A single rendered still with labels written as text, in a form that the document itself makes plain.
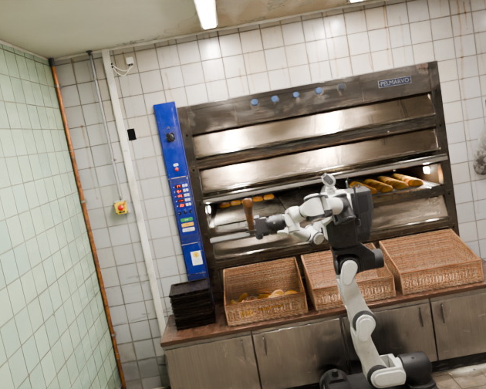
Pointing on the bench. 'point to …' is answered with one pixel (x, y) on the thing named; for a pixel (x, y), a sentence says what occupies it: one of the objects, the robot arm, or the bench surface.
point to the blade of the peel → (230, 238)
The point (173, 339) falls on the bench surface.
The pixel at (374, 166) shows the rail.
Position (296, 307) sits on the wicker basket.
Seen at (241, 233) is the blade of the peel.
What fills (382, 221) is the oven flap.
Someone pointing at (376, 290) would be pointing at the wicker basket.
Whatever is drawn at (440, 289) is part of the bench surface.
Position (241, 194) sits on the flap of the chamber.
